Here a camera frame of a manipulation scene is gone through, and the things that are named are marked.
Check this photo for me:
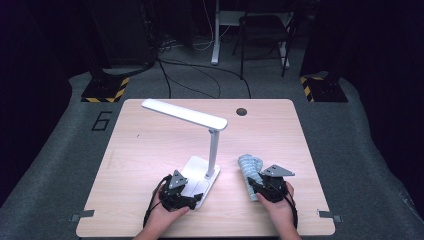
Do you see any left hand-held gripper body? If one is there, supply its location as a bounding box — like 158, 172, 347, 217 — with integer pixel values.
159, 169, 193, 213

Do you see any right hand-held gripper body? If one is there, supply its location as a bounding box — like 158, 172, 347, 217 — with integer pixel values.
258, 164, 296, 203

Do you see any grey-blue cloth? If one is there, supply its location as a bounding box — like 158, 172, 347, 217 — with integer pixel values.
237, 153, 264, 203

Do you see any white desk lamp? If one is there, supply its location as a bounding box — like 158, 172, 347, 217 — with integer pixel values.
141, 98, 229, 210

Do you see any person's left hand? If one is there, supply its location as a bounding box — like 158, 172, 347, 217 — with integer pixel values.
148, 191, 190, 231

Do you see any person's right hand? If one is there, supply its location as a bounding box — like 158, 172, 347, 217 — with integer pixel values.
256, 182, 296, 231

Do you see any black striped stand base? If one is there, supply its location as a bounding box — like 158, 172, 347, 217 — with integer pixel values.
80, 76, 130, 104
299, 75, 349, 103

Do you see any black chair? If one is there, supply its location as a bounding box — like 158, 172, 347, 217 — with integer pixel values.
232, 13, 294, 80

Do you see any black cabinet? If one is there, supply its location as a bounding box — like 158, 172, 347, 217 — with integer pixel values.
88, 0, 157, 69

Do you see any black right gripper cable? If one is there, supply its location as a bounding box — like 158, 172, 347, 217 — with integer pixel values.
284, 191, 300, 229

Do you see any grey metal table bracket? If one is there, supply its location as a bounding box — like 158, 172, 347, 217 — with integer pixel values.
316, 209, 343, 223
69, 209, 95, 223

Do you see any thin black floor cable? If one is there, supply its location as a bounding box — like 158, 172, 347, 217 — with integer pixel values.
159, 61, 222, 100
186, 63, 253, 100
157, 59, 173, 100

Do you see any white desk frame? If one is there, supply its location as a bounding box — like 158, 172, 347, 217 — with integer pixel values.
210, 0, 292, 70

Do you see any white cable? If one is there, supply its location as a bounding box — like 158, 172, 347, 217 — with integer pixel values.
193, 0, 231, 52

